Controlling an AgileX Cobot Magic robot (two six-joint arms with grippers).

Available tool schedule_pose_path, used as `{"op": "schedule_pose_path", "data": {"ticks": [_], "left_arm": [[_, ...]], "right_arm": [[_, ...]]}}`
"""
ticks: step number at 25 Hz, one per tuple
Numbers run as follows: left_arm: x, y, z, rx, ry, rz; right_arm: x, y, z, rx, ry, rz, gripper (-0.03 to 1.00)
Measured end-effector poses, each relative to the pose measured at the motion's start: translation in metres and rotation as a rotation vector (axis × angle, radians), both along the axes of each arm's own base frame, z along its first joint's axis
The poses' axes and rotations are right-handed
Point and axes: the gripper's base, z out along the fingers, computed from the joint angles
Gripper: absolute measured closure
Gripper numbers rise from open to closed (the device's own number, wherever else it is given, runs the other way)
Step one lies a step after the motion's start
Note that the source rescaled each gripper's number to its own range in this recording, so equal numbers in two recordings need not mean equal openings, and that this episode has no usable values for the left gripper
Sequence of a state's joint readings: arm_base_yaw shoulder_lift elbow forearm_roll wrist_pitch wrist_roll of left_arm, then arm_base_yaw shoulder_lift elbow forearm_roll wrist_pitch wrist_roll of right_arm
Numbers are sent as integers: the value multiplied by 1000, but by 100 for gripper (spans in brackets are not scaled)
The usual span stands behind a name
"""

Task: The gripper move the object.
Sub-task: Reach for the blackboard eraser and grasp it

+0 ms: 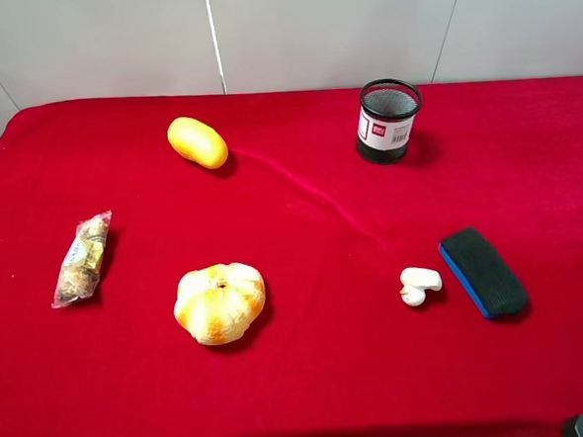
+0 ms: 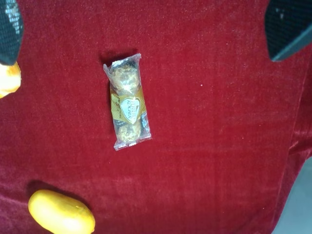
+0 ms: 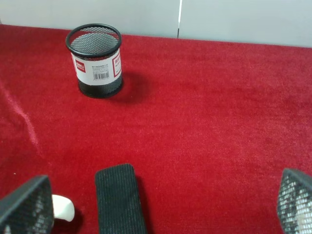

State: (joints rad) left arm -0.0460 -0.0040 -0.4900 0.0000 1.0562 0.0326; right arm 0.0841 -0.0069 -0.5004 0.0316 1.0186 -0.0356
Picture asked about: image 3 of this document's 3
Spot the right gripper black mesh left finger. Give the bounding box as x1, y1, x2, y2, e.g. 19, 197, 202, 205
0, 175, 54, 234

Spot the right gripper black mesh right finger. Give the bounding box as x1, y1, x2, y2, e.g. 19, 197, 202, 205
277, 168, 312, 234

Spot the black felt blackboard eraser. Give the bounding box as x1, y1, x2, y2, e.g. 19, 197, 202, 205
95, 163, 147, 234

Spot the white toy duck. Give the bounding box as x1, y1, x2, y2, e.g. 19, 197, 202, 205
52, 195, 75, 222

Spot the red velvet tablecloth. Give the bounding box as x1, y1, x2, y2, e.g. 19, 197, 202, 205
0, 25, 312, 234

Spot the black mesh pen holder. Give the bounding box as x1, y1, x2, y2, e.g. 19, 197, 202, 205
65, 23, 123, 98

